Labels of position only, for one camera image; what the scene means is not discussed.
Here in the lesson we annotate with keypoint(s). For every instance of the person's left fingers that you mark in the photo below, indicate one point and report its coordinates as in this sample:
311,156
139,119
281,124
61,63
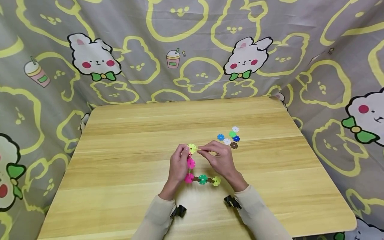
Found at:
183,150

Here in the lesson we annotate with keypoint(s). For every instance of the cluster of loose snowflake pieces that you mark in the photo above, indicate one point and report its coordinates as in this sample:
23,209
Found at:
232,134

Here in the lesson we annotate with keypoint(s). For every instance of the person's right forearm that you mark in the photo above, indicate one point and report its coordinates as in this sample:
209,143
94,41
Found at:
258,213

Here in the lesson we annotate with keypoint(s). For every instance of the black wrist band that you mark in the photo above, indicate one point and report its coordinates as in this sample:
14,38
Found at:
178,211
232,201

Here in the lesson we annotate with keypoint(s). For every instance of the person's right fingers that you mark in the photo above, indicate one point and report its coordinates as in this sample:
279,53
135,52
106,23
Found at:
208,148

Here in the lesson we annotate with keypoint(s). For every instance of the person's left hand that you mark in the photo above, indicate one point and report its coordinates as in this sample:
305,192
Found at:
177,166

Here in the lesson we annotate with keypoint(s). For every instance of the person's right hand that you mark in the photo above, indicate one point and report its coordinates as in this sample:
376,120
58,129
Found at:
222,161

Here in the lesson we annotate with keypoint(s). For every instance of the person's left forearm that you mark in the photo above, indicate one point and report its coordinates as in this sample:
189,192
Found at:
156,216

